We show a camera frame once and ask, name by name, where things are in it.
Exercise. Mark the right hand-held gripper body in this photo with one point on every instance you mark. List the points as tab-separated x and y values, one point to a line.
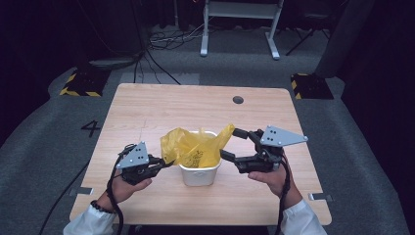
277	137

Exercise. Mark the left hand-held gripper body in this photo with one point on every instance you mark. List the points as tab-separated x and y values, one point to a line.
135	160

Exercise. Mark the yellow plastic bag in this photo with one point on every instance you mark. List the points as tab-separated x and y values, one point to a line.
192	147

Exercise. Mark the white plastic bin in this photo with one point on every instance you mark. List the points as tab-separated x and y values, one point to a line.
199	178

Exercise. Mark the person's left hand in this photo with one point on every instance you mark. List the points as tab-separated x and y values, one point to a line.
122	192

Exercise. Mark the person's right hand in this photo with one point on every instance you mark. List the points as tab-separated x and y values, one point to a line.
277	182

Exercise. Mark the grey metal table foot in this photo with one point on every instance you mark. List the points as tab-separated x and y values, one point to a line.
321	197
81	191

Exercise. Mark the person's left white sleeve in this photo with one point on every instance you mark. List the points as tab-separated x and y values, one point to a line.
88	223

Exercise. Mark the person's white sleeve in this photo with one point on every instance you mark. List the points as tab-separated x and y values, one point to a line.
88	223
303	220

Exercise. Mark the person's right white sleeve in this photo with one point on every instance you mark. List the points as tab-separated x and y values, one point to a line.
303	220

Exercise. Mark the dark flat stand base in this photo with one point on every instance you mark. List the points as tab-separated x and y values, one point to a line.
114	62

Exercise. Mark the black tripod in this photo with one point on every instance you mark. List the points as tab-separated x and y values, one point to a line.
306	37

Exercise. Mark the grey column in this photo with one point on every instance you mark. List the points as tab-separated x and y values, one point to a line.
342	36

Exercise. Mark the black yellow striped base plate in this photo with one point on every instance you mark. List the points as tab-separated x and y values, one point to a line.
84	83
311	86

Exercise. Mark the white desk frame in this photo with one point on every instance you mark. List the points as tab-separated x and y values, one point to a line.
241	9

